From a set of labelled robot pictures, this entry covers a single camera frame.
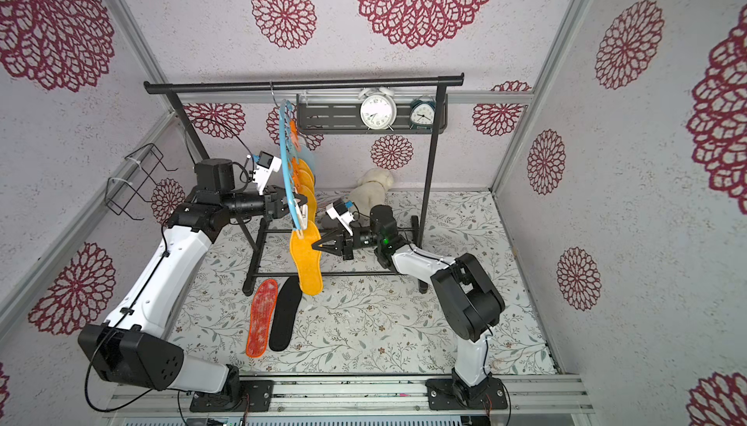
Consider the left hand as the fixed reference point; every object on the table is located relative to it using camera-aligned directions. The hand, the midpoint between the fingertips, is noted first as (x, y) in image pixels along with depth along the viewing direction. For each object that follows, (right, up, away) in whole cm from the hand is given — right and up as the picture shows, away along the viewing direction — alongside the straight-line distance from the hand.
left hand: (302, 201), depth 70 cm
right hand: (+2, -11, +4) cm, 12 cm away
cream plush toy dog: (+16, +6, +37) cm, 41 cm away
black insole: (-9, -33, +18) cm, 39 cm away
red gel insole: (-17, -31, +20) cm, 40 cm away
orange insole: (0, -15, +3) cm, 15 cm away
